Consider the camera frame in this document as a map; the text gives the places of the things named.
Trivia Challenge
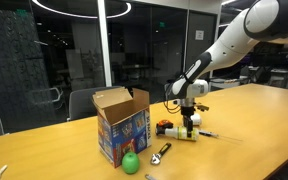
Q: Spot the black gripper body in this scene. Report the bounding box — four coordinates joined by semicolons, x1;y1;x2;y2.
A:
173;98;198;117

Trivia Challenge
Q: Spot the clear plastic water bottle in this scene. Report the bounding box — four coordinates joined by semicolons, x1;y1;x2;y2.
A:
163;125;200;142

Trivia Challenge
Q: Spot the open cardboard snack box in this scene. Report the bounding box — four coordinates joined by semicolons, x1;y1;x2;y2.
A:
92;87;153;169

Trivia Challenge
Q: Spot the orange black tape measure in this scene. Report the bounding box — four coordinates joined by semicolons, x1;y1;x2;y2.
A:
157;119;174;129

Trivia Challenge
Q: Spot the pen on table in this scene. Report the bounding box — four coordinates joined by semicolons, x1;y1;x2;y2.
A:
198;129;243;143

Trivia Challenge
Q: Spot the background office chair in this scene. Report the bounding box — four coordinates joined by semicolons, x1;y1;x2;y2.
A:
239;65;252;84

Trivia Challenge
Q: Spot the green apple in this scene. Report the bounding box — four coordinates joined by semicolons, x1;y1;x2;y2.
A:
121;151;141;175

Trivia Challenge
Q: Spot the white paper door sign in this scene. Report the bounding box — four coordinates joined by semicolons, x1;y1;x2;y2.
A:
194;29;205;41

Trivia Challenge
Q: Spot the background white desk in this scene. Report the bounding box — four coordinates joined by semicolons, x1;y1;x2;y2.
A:
268;68;288;89

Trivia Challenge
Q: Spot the white pillar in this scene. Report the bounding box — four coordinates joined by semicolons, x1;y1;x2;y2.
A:
96;0;113;88

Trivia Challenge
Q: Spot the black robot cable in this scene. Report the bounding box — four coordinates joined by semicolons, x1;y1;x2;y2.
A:
163;79;182;115

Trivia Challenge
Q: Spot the black handled adjustable wrench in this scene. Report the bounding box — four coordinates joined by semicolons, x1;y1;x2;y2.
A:
150;142;173;166

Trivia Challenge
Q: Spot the chair behind glass wall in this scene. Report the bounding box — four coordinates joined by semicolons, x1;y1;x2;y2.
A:
28;85;67;111

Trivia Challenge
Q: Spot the ring ceiling light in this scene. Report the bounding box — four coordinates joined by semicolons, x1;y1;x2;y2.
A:
31;0;133;20

